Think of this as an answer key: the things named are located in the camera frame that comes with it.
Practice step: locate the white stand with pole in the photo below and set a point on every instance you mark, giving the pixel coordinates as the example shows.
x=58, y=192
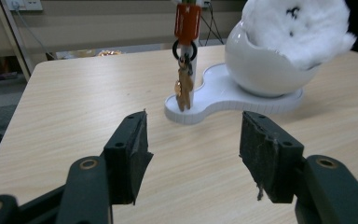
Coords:
x=220, y=96

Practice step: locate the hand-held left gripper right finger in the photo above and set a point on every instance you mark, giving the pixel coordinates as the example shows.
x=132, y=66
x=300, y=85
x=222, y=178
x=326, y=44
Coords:
x=268, y=158

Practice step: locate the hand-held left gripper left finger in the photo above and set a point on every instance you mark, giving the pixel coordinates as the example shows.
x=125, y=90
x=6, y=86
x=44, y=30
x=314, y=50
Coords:
x=127, y=155

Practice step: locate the golden shiny object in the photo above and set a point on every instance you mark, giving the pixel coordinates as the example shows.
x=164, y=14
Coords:
x=109, y=53

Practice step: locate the white egg-shaped bowl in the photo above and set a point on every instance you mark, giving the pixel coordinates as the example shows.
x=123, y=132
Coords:
x=261, y=71

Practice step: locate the white plush toy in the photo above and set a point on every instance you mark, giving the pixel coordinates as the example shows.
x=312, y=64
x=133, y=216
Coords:
x=295, y=31

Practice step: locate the white wall power socket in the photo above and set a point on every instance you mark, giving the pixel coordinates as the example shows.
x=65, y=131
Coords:
x=24, y=4

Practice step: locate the brass keys with orange tag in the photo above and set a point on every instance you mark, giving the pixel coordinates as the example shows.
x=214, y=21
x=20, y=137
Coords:
x=186, y=25

